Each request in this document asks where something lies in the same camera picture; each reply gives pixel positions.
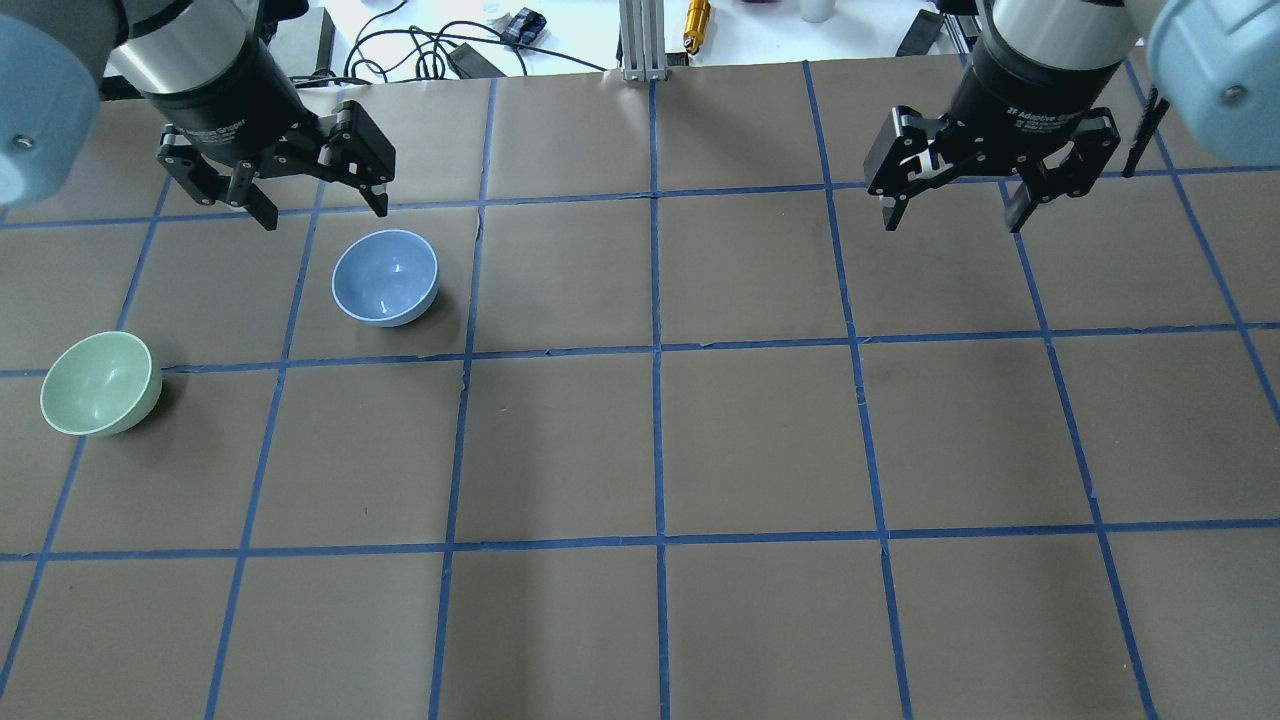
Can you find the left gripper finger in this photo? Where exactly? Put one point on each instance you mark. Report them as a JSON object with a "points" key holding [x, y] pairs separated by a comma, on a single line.
{"points": [[357, 154], [187, 165]]}

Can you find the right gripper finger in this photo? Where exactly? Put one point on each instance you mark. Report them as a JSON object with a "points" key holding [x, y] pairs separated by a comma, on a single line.
{"points": [[902, 163], [1091, 146]]}

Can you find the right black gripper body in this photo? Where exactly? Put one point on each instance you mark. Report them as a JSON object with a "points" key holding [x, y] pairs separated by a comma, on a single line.
{"points": [[1022, 95]]}

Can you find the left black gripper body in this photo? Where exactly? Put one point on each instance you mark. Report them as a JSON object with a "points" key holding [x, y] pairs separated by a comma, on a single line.
{"points": [[228, 103]]}

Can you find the green bowl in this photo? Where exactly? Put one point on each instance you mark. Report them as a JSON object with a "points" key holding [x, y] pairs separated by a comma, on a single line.
{"points": [[102, 385]]}

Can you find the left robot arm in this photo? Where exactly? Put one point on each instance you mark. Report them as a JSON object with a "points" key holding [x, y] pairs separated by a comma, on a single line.
{"points": [[55, 54]]}

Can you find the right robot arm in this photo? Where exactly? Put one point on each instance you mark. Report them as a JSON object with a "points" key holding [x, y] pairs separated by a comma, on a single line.
{"points": [[1215, 62]]}

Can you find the blue bowl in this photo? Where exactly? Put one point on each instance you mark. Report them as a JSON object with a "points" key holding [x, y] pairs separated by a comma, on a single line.
{"points": [[387, 278]]}

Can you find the black power adapter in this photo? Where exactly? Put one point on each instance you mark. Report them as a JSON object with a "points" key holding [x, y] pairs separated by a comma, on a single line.
{"points": [[467, 63]]}

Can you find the aluminium frame post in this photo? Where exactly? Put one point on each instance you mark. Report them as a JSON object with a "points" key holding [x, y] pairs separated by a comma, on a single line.
{"points": [[643, 41]]}

